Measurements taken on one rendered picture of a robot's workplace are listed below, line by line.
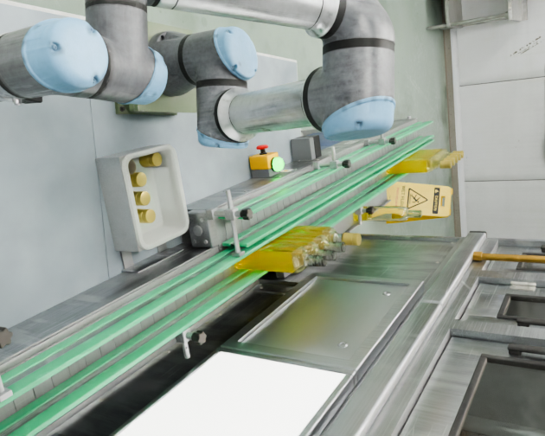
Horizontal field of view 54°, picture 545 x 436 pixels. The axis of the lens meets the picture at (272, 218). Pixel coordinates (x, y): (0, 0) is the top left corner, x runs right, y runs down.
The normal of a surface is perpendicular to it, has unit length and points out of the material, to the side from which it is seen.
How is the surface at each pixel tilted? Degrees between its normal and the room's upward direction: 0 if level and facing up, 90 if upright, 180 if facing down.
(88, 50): 0
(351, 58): 77
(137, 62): 3
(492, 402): 90
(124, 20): 30
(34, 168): 0
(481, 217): 90
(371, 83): 46
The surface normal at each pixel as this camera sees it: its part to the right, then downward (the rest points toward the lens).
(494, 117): -0.51, 0.28
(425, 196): -0.26, -0.26
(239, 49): 0.82, -0.10
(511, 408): -0.14, -0.96
